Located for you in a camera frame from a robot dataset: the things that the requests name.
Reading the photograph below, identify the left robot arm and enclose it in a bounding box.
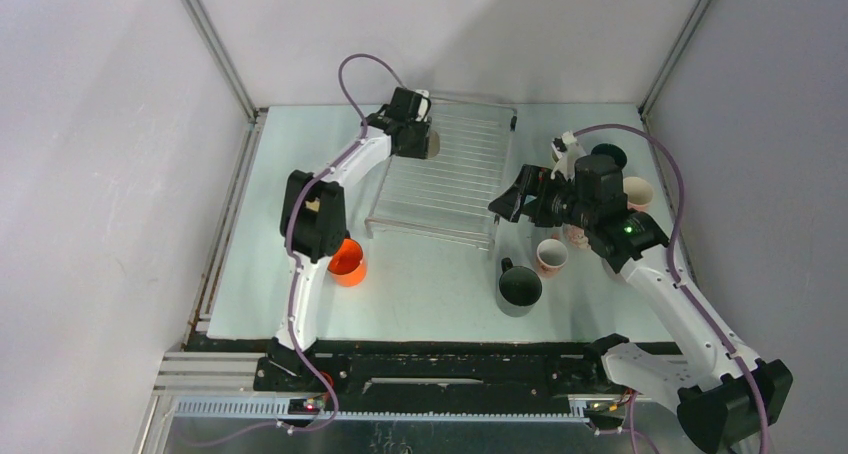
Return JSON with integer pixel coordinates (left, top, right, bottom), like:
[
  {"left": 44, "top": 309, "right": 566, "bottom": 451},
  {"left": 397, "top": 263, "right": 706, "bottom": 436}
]
[{"left": 267, "top": 87, "right": 439, "bottom": 391}]

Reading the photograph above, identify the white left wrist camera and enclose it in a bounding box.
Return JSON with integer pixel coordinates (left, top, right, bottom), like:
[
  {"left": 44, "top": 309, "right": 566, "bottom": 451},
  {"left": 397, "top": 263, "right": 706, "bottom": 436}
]
[{"left": 414, "top": 89, "right": 431, "bottom": 106}]

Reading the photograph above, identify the light green mug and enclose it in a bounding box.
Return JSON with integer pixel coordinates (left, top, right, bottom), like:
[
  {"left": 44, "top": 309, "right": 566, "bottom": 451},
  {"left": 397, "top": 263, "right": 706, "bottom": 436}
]
[{"left": 551, "top": 146, "right": 564, "bottom": 169}]

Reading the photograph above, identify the salmon pink mug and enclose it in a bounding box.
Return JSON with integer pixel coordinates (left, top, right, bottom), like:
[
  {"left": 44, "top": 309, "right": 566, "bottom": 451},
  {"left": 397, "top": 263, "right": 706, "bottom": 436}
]
[{"left": 623, "top": 176, "right": 655, "bottom": 212}]

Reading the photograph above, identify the lilac mug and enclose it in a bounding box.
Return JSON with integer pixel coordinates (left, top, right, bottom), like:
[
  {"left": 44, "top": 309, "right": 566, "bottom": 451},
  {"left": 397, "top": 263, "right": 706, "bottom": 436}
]
[{"left": 601, "top": 259, "right": 626, "bottom": 285}]

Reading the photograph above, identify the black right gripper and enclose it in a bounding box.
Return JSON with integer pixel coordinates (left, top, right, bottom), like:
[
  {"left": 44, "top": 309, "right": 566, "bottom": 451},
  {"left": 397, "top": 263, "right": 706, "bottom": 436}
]
[{"left": 489, "top": 164, "right": 596, "bottom": 231}]

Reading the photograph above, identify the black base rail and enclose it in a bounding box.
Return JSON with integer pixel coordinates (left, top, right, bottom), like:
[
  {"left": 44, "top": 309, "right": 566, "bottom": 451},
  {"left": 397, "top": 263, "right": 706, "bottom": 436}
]
[{"left": 253, "top": 340, "right": 626, "bottom": 413}]

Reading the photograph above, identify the taupe mug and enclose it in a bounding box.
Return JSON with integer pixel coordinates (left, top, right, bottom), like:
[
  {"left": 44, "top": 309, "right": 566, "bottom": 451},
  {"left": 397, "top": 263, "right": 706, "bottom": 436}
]
[{"left": 426, "top": 131, "right": 440, "bottom": 159}]

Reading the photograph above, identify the grey mug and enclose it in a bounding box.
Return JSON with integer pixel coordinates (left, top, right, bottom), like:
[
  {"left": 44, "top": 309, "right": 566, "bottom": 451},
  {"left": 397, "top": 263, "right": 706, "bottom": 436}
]
[{"left": 496, "top": 257, "right": 543, "bottom": 317}]

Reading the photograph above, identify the purple cable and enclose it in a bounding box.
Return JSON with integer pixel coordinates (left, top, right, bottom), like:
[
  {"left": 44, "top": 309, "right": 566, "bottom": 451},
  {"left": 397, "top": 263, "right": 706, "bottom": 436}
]
[
  {"left": 572, "top": 123, "right": 773, "bottom": 454},
  {"left": 283, "top": 53, "right": 405, "bottom": 436}
]

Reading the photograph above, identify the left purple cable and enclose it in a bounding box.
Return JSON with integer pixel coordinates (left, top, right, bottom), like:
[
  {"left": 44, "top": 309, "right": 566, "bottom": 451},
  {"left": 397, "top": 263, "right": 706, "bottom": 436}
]
[{"left": 283, "top": 53, "right": 405, "bottom": 436}]

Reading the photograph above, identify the pink ghost pattern mug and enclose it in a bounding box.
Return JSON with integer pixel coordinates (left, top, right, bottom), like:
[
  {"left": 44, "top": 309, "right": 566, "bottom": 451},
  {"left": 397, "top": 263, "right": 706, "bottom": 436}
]
[{"left": 563, "top": 224, "right": 591, "bottom": 250}]

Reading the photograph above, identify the dark teal mug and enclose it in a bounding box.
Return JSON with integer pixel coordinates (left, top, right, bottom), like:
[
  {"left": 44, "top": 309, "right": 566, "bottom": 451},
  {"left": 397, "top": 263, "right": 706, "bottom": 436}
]
[{"left": 591, "top": 143, "right": 628, "bottom": 169}]

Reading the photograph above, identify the small terracotta cup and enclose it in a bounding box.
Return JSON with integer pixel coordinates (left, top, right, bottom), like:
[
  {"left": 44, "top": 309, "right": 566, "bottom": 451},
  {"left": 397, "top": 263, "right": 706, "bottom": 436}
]
[{"left": 535, "top": 238, "right": 569, "bottom": 278}]

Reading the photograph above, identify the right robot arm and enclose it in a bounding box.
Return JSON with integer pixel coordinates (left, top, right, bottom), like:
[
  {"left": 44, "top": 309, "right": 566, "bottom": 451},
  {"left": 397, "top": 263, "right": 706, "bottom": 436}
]
[{"left": 488, "top": 155, "right": 793, "bottom": 453}]

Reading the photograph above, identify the white wire dish rack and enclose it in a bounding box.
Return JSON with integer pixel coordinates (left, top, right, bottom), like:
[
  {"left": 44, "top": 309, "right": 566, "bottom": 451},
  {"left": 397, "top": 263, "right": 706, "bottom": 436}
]
[{"left": 364, "top": 95, "right": 518, "bottom": 251}]

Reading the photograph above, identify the orange mug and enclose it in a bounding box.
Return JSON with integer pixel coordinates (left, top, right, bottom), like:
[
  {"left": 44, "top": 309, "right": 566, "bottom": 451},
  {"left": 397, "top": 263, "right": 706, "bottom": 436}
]
[{"left": 328, "top": 238, "right": 367, "bottom": 287}]

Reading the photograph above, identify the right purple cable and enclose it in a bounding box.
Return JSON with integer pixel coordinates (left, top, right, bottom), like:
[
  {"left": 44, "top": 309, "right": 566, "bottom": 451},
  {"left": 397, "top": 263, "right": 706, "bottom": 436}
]
[{"left": 572, "top": 123, "right": 773, "bottom": 454}]

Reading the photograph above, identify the grey cable duct strip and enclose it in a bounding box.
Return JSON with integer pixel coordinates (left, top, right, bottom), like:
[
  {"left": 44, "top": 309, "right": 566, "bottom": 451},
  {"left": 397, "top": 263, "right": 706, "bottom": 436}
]
[{"left": 173, "top": 396, "right": 588, "bottom": 423}]

